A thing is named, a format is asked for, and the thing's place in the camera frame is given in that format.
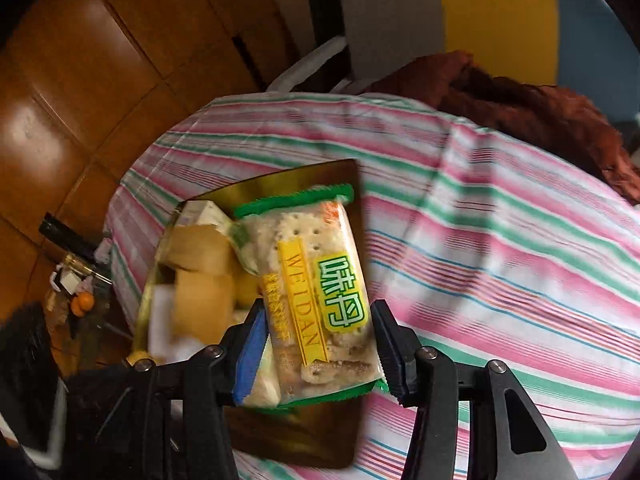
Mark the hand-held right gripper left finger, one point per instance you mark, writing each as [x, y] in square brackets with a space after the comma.
[250, 360]

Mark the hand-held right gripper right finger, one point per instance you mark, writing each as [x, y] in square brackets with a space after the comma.
[392, 355]

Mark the gold box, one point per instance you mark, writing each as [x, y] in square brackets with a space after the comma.
[300, 430]

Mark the white packet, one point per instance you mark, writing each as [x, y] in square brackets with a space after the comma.
[160, 310]

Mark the cream green snack packet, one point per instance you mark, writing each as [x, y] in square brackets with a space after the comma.
[200, 212]

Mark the orange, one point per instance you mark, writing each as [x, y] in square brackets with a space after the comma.
[85, 302]

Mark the small white container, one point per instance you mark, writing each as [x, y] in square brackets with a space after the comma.
[67, 280]

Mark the striped tablecloth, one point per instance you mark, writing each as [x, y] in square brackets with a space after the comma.
[500, 285]

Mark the black bottle with gold band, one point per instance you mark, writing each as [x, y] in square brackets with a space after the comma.
[62, 232]

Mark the reddish brown cloth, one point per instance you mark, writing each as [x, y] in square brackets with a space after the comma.
[525, 110]

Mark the wooden wardrobe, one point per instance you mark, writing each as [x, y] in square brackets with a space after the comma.
[75, 85]

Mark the grey yellow blue chair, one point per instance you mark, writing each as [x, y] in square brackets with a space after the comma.
[390, 15]

